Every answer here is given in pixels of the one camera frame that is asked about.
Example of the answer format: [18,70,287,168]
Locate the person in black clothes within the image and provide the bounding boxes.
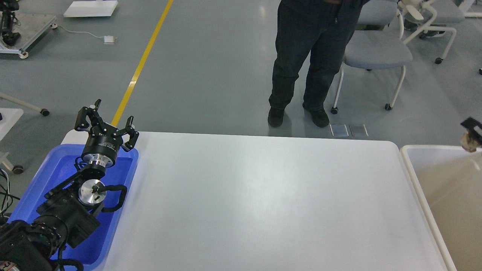
[267,0,367,128]

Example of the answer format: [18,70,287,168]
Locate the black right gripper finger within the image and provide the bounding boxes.
[460,117,482,147]

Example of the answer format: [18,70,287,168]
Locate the beige plastic bin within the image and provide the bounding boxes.
[400,145,482,271]

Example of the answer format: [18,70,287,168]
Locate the white power adapter with cable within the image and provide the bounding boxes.
[52,23,117,45]

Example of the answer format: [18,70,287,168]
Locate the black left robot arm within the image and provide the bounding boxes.
[1,99,139,271]

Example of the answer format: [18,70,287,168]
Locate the right metal floor plate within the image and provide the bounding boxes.
[349,125,369,137]

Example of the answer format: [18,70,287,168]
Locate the blue plastic tray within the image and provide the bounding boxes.
[8,144,139,271]

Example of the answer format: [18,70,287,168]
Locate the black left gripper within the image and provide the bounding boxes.
[75,99,139,168]

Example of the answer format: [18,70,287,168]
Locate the grey chair white frame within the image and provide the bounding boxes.
[342,0,413,110]

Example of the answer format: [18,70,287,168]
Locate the left metal floor plate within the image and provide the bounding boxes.
[330,125,349,137]

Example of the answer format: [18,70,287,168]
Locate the metal floor plate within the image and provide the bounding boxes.
[349,125,369,137]
[330,125,349,137]

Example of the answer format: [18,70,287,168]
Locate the beige paper ball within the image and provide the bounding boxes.
[460,131,480,153]

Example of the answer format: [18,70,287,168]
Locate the white flat board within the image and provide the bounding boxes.
[63,0,118,18]

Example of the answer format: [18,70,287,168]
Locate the white caster leg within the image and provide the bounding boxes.
[0,93,50,116]

